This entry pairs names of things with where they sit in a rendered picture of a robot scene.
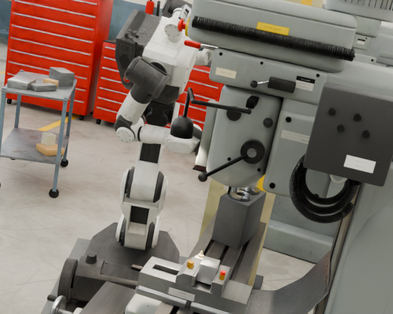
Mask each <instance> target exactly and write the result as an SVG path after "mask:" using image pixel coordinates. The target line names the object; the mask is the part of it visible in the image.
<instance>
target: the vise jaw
mask: <svg viewBox="0 0 393 314"><path fill-rule="evenodd" d="M188 260H193V261H194V262H195V263H194V266H193V268H188V267H187V261H188ZM201 261H202V259H199V258H196V257H191V258H189V259H187V260H186V261H185V263H184V264H183V266H182V268H181V269H180V271H179V273H178V274H177V276H176V279H175V282H176V283H180V284H182V285H186V286H189V287H191V286H192V287H193V286H194V284H195V283H196V281H197V276H198V271H199V267H200V263H201Z"/></svg>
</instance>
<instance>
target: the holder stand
mask: <svg viewBox="0 0 393 314"><path fill-rule="evenodd" d="M265 198H266V192H265V191H262V190H260V189H259V188H257V187H255V190H248V189H245V188H239V191H238V192H237V193H230V195H227V193H225V194H224V195H222V196H220V201H219V205H218V210H217V214H216V219H215V224H214V228H213V233H212V237H211V239H212V240H214V241H217V242H219V243H222V244H225V245H227V246H230V247H232V248H235V249H239V248H241V247H242V246H243V245H244V244H245V243H246V242H247V241H249V240H250V239H251V238H252V237H253V236H254V235H255V234H256V233H257V231H258V226H259V223H260V219H261V213H262V210H263V206H264V201H265Z"/></svg>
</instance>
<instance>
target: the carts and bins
mask: <svg viewBox="0 0 393 314"><path fill-rule="evenodd" d="M74 74H75V73H73V72H71V71H70V70H67V69H65V68H62V67H50V69H49V75H43V74H36V73H32V72H25V71H24V70H20V71H19V72H18V73H17V74H16V75H15V76H14V77H12V78H9V79H8V80H7V84H6V85H5V86H4V87H3V88H2V89H1V91H2V93H1V106H0V157H3V158H10V159H12V160H15V159H20V160H25V161H33V162H38V163H47V164H55V165H56V167H55V172H54V182H53V187H52V189H51V190H50V191H49V196H50V197H51V198H57V197H58V195H59V190H58V189H57V180H58V175H59V165H61V166H62V167H66V166H67V165H68V164H69V161H68V160H67V159H66V158H67V149H68V144H69V138H70V135H69V134H70V125H71V120H72V111H73V105H74V96H75V86H76V83H77V79H76V78H74ZM6 93H13V94H17V105H16V117H15V124H14V128H13V129H12V131H11V132H10V134H9V135H8V137H7V138H6V139H5V141H4V143H3V144H2V131H3V124H4V111H5V104H6ZM21 95H25V96H30V97H37V98H45V99H49V100H57V101H62V102H63V107H62V116H61V126H60V132H59V133H53V132H48V131H40V130H32V129H27V128H19V127H18V126H19V114H20V107H21ZM69 99H70V106H69V116H68V121H67V130H66V135H65V134H64V126H65V120H66V111H67V102H68V101H69ZM62 157H63V158H62ZM0 187H1V183H0Z"/></svg>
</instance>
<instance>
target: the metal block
mask: <svg viewBox="0 0 393 314"><path fill-rule="evenodd" d="M219 264H220V260H217V259H213V258H210V257H207V256H204V258H203V260H202V261H201V263H200V267H199V271H198V276H197V281H199V282H203V283H207V284H210V285H211V284H212V281H213V279H214V277H215V275H216V273H217V271H218V268H219Z"/></svg>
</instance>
